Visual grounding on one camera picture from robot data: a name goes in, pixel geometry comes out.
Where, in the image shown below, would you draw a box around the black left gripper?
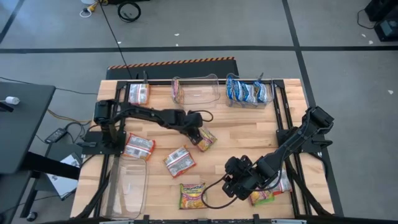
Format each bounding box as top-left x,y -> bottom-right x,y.
183,111 -> 205,146

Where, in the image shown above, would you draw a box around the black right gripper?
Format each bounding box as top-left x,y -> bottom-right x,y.
221,155 -> 271,202

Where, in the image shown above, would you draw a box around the orange Maruchan ramen packet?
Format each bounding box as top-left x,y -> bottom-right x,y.
127,83 -> 150,106
123,133 -> 156,161
163,145 -> 197,179
270,169 -> 293,196

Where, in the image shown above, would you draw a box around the clear plastic bin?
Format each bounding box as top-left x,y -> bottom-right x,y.
99,155 -> 149,220
225,73 -> 276,110
171,73 -> 221,106

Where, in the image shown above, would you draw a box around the black hazard-striped floor mat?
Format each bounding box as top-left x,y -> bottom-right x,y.
105,56 -> 239,80

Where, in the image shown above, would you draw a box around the black power adapter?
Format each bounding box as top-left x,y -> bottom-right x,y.
44,127 -> 68,144

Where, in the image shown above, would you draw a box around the white papers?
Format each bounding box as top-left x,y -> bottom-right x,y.
46,155 -> 82,197

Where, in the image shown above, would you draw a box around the yellow and white plug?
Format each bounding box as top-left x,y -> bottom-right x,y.
79,0 -> 100,19

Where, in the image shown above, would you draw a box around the black desk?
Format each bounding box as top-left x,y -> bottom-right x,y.
0,81 -> 81,222

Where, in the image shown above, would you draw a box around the black desk device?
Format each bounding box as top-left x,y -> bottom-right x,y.
0,101 -> 15,113

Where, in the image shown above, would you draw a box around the black equipment case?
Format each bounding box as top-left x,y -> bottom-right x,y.
364,0 -> 398,43

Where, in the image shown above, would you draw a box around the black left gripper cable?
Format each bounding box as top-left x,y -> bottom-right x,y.
186,109 -> 215,123

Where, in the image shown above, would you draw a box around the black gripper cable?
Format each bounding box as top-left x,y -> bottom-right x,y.
200,173 -> 247,210
186,109 -> 215,123

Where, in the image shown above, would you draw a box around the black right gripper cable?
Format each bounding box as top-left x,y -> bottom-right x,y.
200,173 -> 247,210

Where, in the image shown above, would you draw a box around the black aluminium table frame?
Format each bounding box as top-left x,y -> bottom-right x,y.
73,79 -> 335,224

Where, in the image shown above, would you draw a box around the long black floor cable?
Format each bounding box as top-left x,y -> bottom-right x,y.
98,0 -> 134,80

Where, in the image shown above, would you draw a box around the yellow cable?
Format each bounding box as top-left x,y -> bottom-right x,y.
46,108 -> 93,124

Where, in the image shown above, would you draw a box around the coiled black cable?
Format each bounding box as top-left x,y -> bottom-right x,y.
117,1 -> 142,23

